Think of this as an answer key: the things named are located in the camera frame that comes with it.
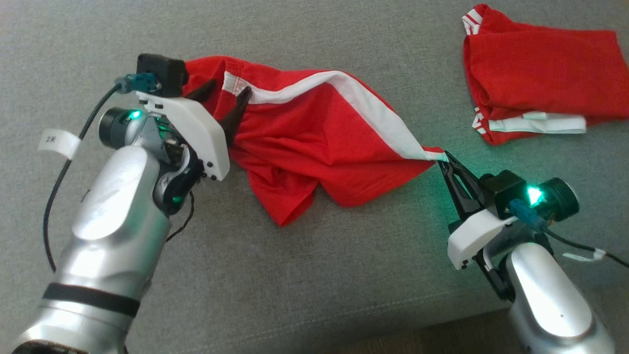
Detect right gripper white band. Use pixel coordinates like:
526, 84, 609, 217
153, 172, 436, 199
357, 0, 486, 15
437, 151, 581, 270

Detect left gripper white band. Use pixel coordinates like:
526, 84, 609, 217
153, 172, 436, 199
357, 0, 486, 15
98, 78, 253, 182

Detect red shorts wide white stripe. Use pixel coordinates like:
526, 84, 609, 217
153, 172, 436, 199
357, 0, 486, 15
182, 55, 449, 228

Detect red shirt thin white stripes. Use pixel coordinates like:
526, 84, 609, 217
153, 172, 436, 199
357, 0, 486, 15
462, 3, 629, 147

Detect grey sofa seat cushion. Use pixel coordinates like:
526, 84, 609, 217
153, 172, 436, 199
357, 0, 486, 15
0, 0, 629, 354

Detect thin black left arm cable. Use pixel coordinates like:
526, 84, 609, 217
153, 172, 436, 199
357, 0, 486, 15
166, 190, 196, 243

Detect white right cable label tag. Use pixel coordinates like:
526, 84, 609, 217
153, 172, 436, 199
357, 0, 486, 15
562, 248, 607, 263

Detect white cable label tag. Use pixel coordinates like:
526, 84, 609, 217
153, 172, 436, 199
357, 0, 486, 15
562, 248, 607, 263
38, 128, 82, 161

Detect white left cable label tag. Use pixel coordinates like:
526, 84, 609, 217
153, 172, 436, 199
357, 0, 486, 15
38, 128, 82, 161

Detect black right camera cable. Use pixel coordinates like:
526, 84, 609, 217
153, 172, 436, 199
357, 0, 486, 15
509, 199, 629, 269

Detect black camera cable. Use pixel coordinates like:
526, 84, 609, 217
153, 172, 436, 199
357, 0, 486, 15
509, 199, 629, 269
43, 73, 160, 274

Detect black left camera cable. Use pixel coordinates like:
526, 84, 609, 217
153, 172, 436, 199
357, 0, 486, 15
43, 73, 160, 274

